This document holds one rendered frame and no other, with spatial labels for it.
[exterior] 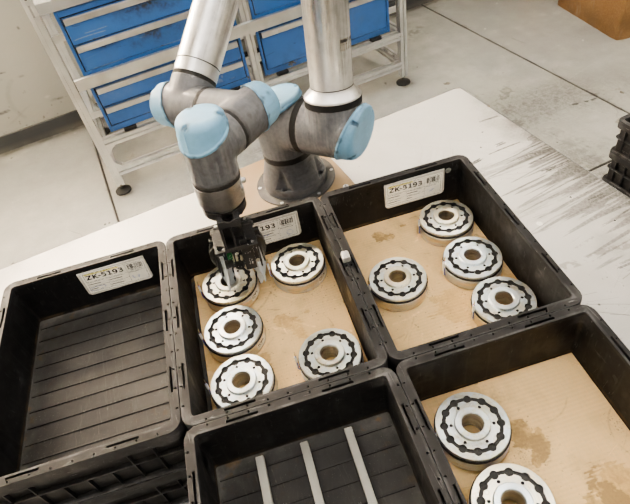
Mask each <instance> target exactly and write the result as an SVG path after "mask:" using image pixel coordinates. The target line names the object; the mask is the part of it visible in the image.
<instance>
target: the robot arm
mask: <svg viewBox="0 0 630 504"><path fill-rule="evenodd" d="M239 4H240V0H192V4H191V8H190V11H189V15H188V18H187V22H186V25H185V29H184V32H183V36H182V39H181V43H180V46H179V50H178V53H177V57H176V61H175V64H174V68H173V72H172V75H171V78H170V81H167V82H162V83H159V84H158V85H157V86H156V87H155V89H153V90H152V93H151V96H150V110H151V113H152V115H153V117H154V118H155V120H156V121H157V122H159V123H160V124H161V125H164V126H169V127H172V128H175V130H176V136H177V140H178V146H179V149H180V151H181V153H182V154H183V157H184V160H185V163H186V166H187V169H188V172H189V175H190V178H191V181H192V184H193V188H194V191H195V194H196V197H197V200H198V203H199V206H200V207H201V208H202V210H203V213H204V215H205V216H206V217H207V218H208V219H210V220H213V221H216V223H217V224H214V225H212V226H213V228H212V230H211V231H210V236H211V237H212V238H210V239H208V241H209V255H210V259H211V261H212V262H213V263H214V264H215V265H216V266H217V268H218V269H219V273H220V275H221V276H222V278H223V279H224V281H225V282H226V283H227V285H228V289H229V291H231V286H230V285H232V284H234V283H235V281H236V278H235V273H234V268H235V267H236V269H239V268H243V267H245V265H246V267H247V270H249V269H252V268H254V270H255V272H256V276H257V278H258V280H259V282H260V284H261V283H263V281H264V280H265V282H266V275H265V274H266V258H265V251H266V242H265V239H264V236H263V235H262V233H261V232H260V231H259V229H258V226H255V227H253V225H254V223H253V220H250V219H247V216H244V217H240V216H239V215H240V214H243V211H244V210H245V208H246V205H247V202H246V198H245V191H244V187H243V184H242V183H245V182H246V178H245V177H241V175H240V169H239V165H238V162H237V156H238V155H239V154H241V153H242V152H243V151H244V150H245V149H246V148H247V147H248V146H249V145H250V144H251V143H253V142H254V141H255V140H256V139H257V138H258V141H259V144H260V147H261V151H262V154H263V157H264V175H263V182H264V185H265V189H266V191H267V192H268V194H269V195H271V196H273V197H275V198H278V199H283V200H293V199H299V198H303V197H306V196H308V195H310V194H312V193H314V192H315V191H317V190H318V189H319V188H320V187H321V186H322V185H323V184H324V183H325V181H326V178H327V172H326V167H325V164H324V163H323V161H322V159H321V158H320V156H323V157H329V158H335V160H340V159H342V160H355V159H357V158H359V157H360V156H361V155H362V154H363V152H364V151H365V149H366V148H367V146H368V144H369V141H370V139H371V136H372V132H373V128H374V120H375V115H374V110H373V108H372V106H371V105H369V104H368V103H363V102H362V90H361V89H360V88H359V87H358V86H357V85H356V84H354V81H353V65H352V48H351V32H350V15H349V0H301V9H302V18H303V27H304V36H305V45H306V54H307V63H308V72H309V81H310V88H309V89H308V90H307V92H306V93H305V94H304V97H303V96H302V91H301V90H300V88H299V86H298V85H296V84H292V83H285V84H279V85H276V86H273V87H270V86H268V85H267V84H265V83H263V82H261V81H251V82H249V83H247V84H245V85H242V86H241V87H240V89H239V90H229V89H221V88H216V85H217V81H218V78H219V74H220V71H221V67H222V64H223V60H224V57H225V53H226V49H227V46H228V42H229V39H230V35H231V32H232V28H233V25H234V21H235V18H236V14H237V11H238V7H239Z"/></svg>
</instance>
